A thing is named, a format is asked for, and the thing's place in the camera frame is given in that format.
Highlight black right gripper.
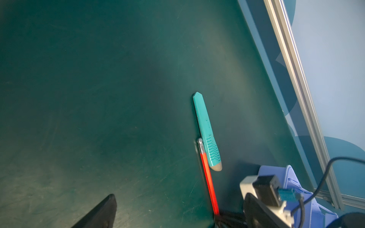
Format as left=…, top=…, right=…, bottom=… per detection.
left=214, top=211, right=248, bottom=228

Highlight white purple tool box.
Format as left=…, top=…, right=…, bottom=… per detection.
left=256, top=164, right=339, bottom=228

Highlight red handle pliers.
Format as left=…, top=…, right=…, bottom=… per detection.
left=197, top=138, right=220, bottom=215

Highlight aluminium frame crossbar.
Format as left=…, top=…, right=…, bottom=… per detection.
left=316, top=189, right=365, bottom=210

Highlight teal utility knife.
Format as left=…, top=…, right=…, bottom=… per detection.
left=193, top=92, right=222, bottom=172

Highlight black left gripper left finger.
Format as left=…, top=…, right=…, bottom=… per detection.
left=72, top=194, right=117, bottom=228

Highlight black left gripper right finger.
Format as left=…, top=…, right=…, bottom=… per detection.
left=244, top=193, right=291, bottom=228

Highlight right aluminium frame post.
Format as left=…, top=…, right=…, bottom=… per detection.
left=263, top=0, right=345, bottom=211

